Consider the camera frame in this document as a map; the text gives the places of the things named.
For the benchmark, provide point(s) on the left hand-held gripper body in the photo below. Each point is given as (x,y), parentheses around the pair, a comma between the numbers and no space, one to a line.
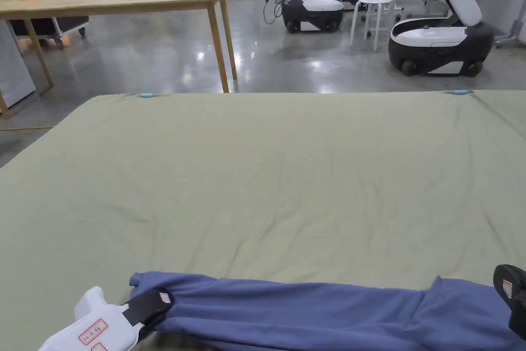
(96,332)

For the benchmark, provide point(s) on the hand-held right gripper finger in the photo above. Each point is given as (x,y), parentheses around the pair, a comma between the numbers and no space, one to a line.
(515,281)

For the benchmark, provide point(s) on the dark blue garment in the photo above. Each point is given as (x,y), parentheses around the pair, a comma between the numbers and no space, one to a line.
(296,314)

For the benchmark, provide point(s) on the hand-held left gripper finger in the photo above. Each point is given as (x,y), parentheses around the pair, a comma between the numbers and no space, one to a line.
(148,305)

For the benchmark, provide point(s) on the bed with pale green sheet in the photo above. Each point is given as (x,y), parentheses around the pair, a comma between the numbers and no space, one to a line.
(263,186)

